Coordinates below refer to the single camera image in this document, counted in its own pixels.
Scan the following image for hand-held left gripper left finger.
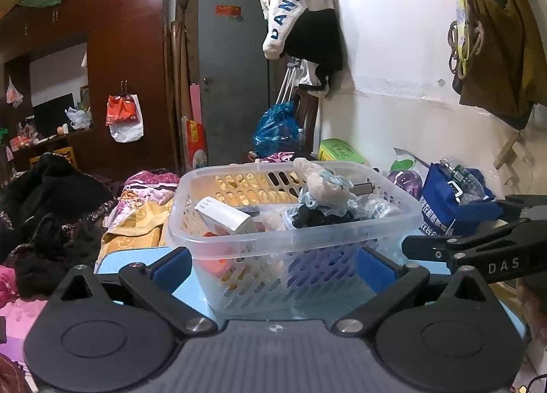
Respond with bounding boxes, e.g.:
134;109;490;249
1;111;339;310
48;246;218;338

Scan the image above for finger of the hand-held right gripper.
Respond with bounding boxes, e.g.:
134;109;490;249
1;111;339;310
402;219;547;287
491;194;547;225

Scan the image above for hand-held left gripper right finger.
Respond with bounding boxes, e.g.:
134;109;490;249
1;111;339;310
331;246;502;337

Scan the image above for orange yellow bottle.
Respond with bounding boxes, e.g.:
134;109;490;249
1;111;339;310
201;231;241;288

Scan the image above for white orange medicine box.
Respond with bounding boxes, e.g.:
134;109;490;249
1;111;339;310
194;196;257;235

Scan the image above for clear plastic basket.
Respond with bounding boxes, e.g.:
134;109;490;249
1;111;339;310
164;161;425;319

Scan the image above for bagged plush slippers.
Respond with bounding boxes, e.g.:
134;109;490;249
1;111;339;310
284;158;357;231

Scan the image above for person's right hand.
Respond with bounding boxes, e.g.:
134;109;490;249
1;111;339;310
515;275;547;344

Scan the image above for blue fabric bag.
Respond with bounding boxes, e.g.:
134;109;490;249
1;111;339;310
419;162;505;237

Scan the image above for yellow towel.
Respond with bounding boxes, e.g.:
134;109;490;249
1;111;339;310
100;200;174;257

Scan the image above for purple pack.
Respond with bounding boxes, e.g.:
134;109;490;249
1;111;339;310
286;243;364;291

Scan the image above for clear plastic bottle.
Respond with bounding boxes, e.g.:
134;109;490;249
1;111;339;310
440;157;488;201

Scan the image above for black hanging bag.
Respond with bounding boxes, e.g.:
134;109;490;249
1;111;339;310
491;106;533;131

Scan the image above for floral blanket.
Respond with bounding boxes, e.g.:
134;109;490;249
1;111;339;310
92;168;182;248

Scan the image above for plastic bag with purple contents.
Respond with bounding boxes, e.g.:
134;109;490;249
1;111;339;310
388;147;430;201

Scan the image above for red gift bag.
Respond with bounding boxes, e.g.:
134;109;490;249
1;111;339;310
184;117;209;171

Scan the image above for green box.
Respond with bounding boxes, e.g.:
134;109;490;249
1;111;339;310
318;139;366;165

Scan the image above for olive hanging bag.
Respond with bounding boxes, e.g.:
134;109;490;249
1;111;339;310
449;0;547;129

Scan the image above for black clothes pile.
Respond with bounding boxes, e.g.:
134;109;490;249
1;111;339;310
0;154;116;297

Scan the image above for yellow crate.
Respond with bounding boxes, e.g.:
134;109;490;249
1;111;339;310
29;147;73;167

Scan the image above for orange white plastic bag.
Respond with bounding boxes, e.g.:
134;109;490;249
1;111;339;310
105;94;144;143

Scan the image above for pink bedsheet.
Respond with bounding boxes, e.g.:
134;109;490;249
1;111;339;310
0;265;50;393

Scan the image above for pink board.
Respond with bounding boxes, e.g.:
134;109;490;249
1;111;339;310
189;83;203;124

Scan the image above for blue plastic bag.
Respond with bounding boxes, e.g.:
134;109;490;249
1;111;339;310
252;101;300;158

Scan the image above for wooden planks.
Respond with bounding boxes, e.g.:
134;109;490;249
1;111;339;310
171;0;191;172

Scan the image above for black monitor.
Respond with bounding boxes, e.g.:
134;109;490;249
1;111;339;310
32;93;75;137

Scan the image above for grey door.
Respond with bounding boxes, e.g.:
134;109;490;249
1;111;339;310
197;0;270;167

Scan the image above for clothes hangers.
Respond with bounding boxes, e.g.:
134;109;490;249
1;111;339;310
276;57;301;110

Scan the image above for pink hanging bag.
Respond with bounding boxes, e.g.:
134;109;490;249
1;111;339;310
5;77;24;109

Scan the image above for brown wooden wardrobe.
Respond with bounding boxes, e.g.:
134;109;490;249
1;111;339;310
0;0;178;175

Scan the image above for wooden wall bracket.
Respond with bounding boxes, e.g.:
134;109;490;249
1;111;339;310
493;130;525;170

